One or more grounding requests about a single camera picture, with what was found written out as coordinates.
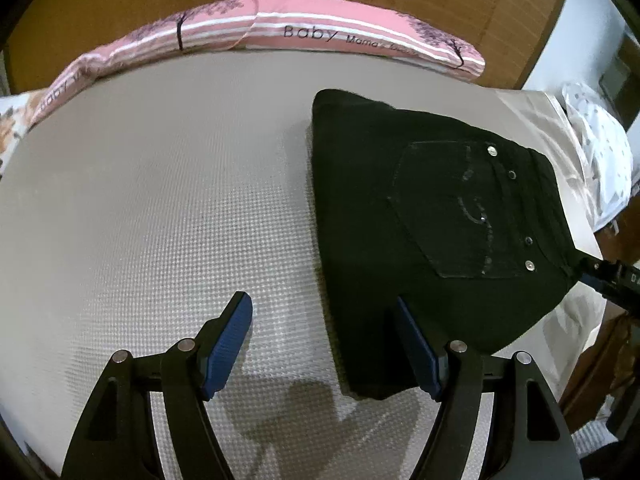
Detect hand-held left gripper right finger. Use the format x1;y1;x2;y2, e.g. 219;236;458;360
392;296;586;480

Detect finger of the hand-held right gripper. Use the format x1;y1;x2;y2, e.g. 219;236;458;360
575;256;623;293

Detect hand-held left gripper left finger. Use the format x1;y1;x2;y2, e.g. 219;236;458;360
60;291;254;480

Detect black pants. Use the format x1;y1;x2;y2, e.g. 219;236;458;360
307;88;583;401

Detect white dotted pillow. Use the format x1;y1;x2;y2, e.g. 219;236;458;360
560;80;635;226

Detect grey woven bed mat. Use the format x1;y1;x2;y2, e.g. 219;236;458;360
0;47;606;480

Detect dark brown wooden cabinet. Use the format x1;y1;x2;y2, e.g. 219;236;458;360
597;30;640;126

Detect brown wooden bed frame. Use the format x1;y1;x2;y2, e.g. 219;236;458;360
557;305;640;423

